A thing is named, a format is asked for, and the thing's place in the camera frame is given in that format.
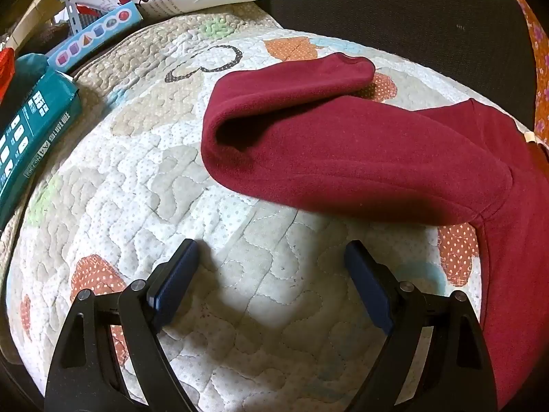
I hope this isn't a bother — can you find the patchwork quilted bed cover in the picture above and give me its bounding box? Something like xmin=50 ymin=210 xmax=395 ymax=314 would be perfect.
xmin=3 ymin=1 xmax=533 ymax=412

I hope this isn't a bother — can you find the light blue shapes box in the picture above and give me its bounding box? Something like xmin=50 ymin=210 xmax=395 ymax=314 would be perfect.
xmin=47 ymin=2 xmax=142 ymax=73

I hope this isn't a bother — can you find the dark red fleece garment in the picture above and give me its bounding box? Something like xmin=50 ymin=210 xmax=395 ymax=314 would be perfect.
xmin=201 ymin=53 xmax=548 ymax=407

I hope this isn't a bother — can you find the red plastic bag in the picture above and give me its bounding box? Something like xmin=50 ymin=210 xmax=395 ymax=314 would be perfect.
xmin=0 ymin=47 xmax=15 ymax=102

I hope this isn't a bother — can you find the orange floral fabric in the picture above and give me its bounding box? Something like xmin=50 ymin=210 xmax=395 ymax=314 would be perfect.
xmin=515 ymin=0 xmax=549 ymax=144

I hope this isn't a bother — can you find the black cushion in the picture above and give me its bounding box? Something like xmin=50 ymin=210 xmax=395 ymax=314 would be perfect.
xmin=258 ymin=0 xmax=537 ymax=128

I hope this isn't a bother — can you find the teal cardboard box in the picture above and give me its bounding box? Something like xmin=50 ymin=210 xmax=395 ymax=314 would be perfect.
xmin=1 ymin=53 xmax=82 ymax=227

